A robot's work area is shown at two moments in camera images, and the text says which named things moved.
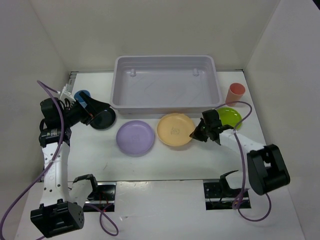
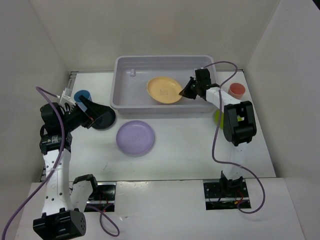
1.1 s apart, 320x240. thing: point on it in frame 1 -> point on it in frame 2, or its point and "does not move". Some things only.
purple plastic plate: (135, 137) does not move
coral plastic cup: (235, 91) does not move
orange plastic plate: (175, 129) -> (164, 89)
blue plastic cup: (77, 97) does not move
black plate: (104, 120) does not move
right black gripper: (196, 134) -> (186, 92)
